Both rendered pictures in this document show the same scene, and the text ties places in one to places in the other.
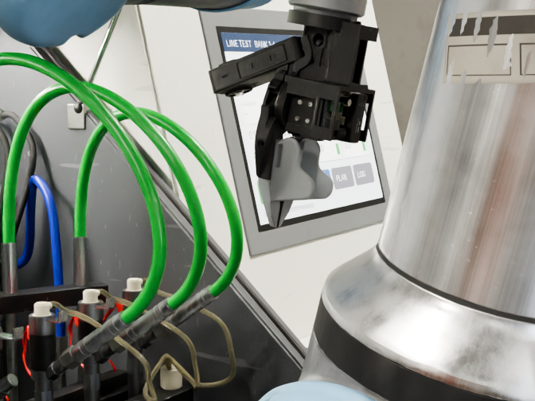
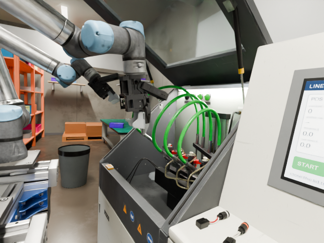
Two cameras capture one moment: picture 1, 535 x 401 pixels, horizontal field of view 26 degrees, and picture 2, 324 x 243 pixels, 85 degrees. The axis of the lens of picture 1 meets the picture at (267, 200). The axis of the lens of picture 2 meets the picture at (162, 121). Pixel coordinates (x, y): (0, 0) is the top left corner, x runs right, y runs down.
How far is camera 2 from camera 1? 1.57 m
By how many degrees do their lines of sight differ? 113
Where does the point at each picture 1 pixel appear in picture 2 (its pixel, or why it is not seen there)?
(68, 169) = not seen: hidden behind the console
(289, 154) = (135, 114)
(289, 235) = (315, 196)
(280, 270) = (293, 207)
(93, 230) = not seen: hidden behind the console
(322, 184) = (135, 124)
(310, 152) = (140, 114)
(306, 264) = not seen: outside the picture
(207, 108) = (273, 115)
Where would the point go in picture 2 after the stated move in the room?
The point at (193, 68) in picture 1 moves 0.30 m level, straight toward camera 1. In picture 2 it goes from (273, 98) to (181, 94)
